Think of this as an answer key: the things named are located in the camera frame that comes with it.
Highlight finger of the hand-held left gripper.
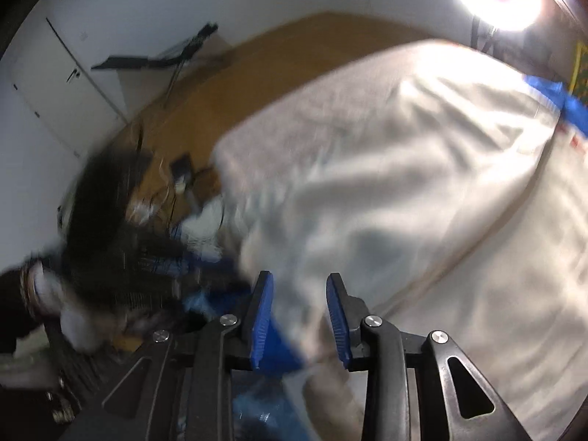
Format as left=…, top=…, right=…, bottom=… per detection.
left=170, top=239, right=222, bottom=279
left=177, top=290, right=218, bottom=320

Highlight person's left forearm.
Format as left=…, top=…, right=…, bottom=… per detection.
left=0, top=270, right=37, bottom=354

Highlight blue plastic bag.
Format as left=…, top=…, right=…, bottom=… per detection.
left=232, top=374, right=304, bottom=441

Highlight gold bracelets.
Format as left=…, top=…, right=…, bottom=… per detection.
left=19, top=262, right=44, bottom=320

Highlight tangle of cables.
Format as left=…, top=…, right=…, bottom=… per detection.
left=131, top=124, right=203, bottom=226

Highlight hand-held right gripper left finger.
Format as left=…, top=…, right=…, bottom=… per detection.
left=60, top=271, right=275, bottom=441

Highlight white door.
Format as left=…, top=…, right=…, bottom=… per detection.
left=11, top=18, right=129, bottom=157

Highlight white and blue jacket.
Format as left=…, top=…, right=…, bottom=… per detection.
left=181, top=39, right=588, bottom=441

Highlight person's left hand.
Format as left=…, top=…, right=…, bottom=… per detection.
left=34, top=259, right=108, bottom=352

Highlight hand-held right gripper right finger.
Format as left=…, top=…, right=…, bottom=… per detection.
left=325, top=273, right=534, bottom=441

